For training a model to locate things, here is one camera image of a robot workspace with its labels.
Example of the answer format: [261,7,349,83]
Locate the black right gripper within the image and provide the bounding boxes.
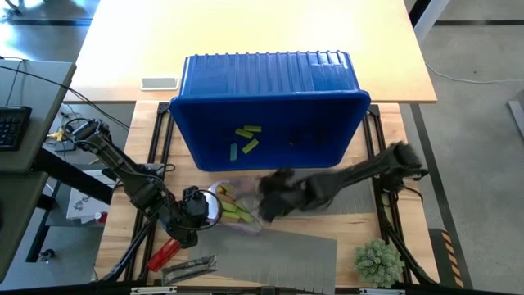
[255,166,318,225]

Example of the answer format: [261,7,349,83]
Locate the long grey slotted divider board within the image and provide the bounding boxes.
[187,225,339,294]

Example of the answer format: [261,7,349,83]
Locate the blue plastic bin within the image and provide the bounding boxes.
[169,50,373,172]

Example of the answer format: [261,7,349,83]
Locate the red plastic tool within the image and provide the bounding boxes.
[146,237,183,274]

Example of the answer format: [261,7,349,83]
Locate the dark grey elongated tool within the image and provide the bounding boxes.
[161,253,219,287]

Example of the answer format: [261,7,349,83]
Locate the white printed paper box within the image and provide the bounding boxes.
[65,168,111,225]

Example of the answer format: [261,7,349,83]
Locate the green artificial plant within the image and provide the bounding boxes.
[353,238,405,289]

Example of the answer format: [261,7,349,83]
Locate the white smartphone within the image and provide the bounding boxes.
[139,76,181,92]

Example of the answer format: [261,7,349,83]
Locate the black desk support beam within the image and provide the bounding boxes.
[30,147,115,206]

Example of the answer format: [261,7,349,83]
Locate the black caster wheel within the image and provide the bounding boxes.
[37,247,56,264]

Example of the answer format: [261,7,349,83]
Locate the orange black hazard striped plate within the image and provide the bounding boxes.
[427,227,467,289]

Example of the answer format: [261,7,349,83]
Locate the light wooden desk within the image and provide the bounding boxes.
[63,0,438,104]

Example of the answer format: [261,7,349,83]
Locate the grey side desk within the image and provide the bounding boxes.
[0,59,78,284]

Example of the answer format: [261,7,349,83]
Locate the black keyboard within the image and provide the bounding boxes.
[0,105,34,153]

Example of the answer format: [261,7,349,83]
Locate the white mesh chair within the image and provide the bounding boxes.
[408,0,451,42]

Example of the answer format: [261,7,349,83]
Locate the grey metal floor bar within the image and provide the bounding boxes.
[507,100,524,140]

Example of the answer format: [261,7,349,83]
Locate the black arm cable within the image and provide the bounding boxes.
[194,188,224,231]

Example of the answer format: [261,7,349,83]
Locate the yellow cable connector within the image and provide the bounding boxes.
[46,126,67,143]

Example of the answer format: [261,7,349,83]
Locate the white floor cable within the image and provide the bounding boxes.
[424,60,524,84]

